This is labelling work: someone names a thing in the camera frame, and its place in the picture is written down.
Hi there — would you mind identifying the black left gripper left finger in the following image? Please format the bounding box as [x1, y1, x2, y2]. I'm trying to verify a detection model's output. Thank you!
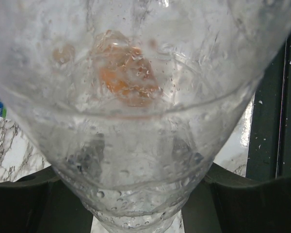
[0, 167, 93, 233]

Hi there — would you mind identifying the large clear plastic bottle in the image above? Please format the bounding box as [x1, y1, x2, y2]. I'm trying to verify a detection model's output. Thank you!
[0, 0, 291, 233]

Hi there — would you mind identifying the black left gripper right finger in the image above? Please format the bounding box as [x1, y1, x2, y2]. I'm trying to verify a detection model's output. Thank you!
[182, 164, 291, 233]

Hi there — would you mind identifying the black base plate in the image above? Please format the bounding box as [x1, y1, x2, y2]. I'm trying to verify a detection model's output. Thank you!
[246, 35, 291, 182]

